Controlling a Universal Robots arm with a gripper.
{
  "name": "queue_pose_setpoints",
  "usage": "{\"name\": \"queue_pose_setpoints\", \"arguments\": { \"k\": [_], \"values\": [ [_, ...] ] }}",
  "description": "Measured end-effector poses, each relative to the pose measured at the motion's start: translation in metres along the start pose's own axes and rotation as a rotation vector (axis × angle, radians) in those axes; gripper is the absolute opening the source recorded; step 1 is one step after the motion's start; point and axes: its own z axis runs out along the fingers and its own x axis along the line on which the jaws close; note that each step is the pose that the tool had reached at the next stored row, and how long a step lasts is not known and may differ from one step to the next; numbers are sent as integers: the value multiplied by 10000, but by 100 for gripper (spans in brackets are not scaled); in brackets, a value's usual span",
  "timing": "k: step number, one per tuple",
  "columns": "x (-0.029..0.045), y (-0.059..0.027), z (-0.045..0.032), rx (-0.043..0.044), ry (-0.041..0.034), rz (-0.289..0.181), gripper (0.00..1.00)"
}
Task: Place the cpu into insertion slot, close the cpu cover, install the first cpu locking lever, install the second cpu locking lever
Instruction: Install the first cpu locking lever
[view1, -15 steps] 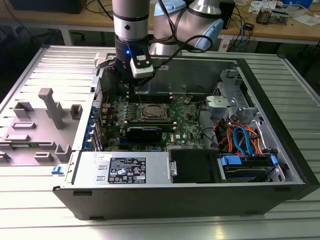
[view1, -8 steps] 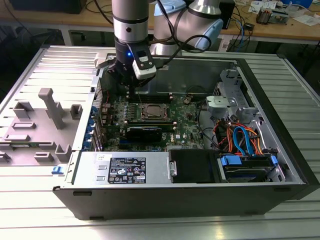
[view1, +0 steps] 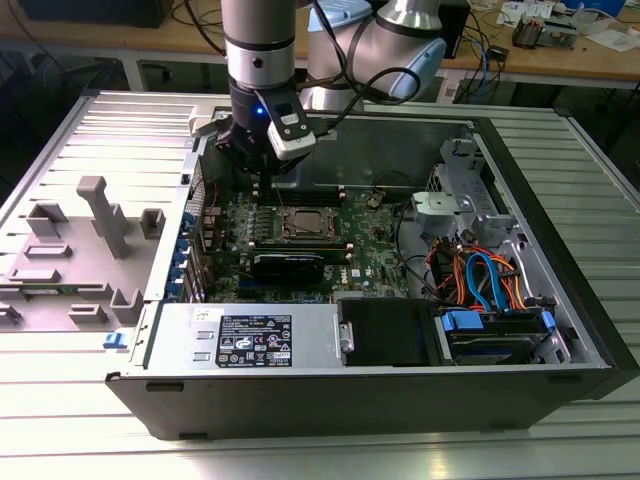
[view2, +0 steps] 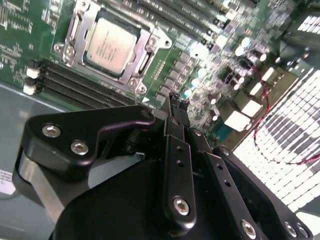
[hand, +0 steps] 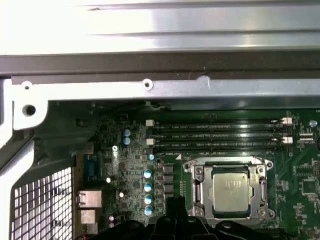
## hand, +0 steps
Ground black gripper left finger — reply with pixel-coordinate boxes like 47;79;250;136
119;196;178;240

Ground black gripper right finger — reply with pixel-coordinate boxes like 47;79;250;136
176;196;245;240

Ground metal socket cover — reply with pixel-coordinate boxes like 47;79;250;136
191;160;269;224

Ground CPU with silver top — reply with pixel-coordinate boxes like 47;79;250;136
211;171;255;219

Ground metal locking lever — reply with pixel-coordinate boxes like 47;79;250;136
187;154;275;169

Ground RAM slot black latches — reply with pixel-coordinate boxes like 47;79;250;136
151;129;286;138
151;147;286;156

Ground green motherboard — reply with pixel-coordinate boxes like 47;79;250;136
74;109;320;240

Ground black PC case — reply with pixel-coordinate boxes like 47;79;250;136
0;53;320;240

